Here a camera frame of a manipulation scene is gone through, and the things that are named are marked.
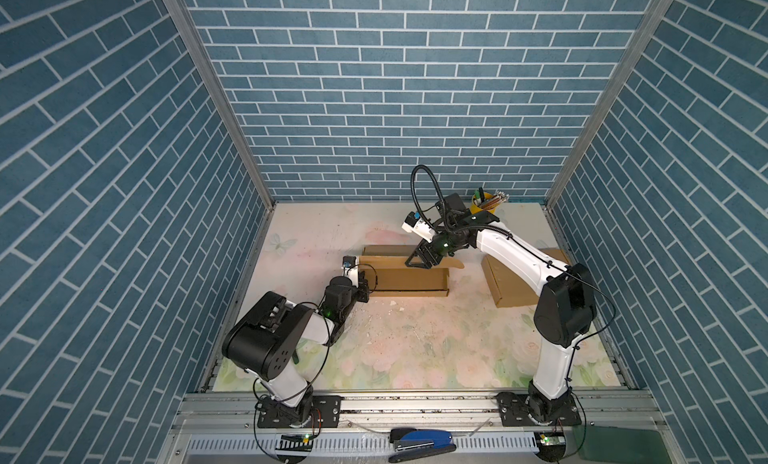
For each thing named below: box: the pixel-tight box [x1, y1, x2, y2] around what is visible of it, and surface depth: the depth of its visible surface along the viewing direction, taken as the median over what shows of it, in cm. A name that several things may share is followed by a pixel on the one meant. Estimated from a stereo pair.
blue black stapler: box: [388, 427, 457, 463], surface depth 69 cm
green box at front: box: [573, 425, 671, 464], surface depth 69 cm
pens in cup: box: [473, 186, 510, 209], surface depth 110 cm
